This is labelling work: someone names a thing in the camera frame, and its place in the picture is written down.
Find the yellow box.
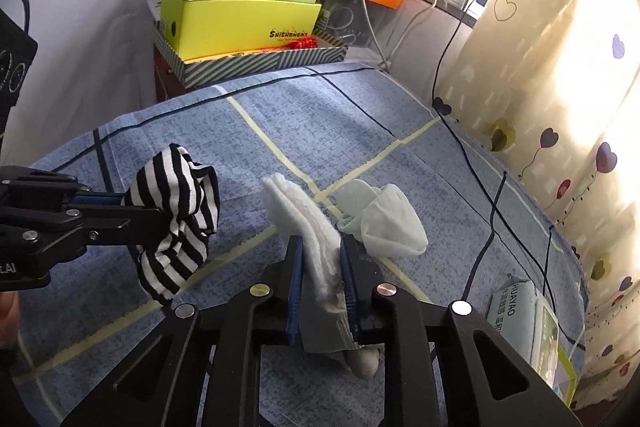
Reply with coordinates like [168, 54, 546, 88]
[160, 0, 323, 62]

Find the blue plaid bedsheet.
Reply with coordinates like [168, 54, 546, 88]
[10, 63, 587, 427]

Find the pale green sock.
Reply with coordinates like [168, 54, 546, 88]
[336, 179, 429, 259]

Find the white sock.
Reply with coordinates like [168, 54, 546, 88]
[260, 173, 383, 379]

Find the brown nightstand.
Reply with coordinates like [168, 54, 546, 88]
[154, 47, 186, 102]

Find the heart print curtain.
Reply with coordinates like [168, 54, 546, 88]
[432, 0, 640, 413]

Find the white cable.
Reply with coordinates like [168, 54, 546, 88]
[320, 0, 386, 68]

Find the striped cardboard tray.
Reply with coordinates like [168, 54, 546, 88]
[152, 24, 349, 90]

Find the black white striped cloth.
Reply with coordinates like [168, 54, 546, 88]
[122, 143, 222, 300]

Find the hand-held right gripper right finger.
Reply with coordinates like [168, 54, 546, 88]
[340, 234, 578, 427]

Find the black cable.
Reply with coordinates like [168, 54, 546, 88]
[429, 0, 587, 348]

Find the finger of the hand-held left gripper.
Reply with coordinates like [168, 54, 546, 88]
[2, 209, 168, 265]
[2, 167, 128, 215]

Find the red tinsel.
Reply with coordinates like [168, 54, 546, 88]
[272, 36, 321, 52]

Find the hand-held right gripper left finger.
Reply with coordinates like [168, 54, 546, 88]
[60, 234, 306, 427]

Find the blue wet wipes pack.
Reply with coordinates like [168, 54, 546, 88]
[490, 274, 561, 390]

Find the green cardboard box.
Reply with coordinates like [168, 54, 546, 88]
[550, 347, 581, 408]

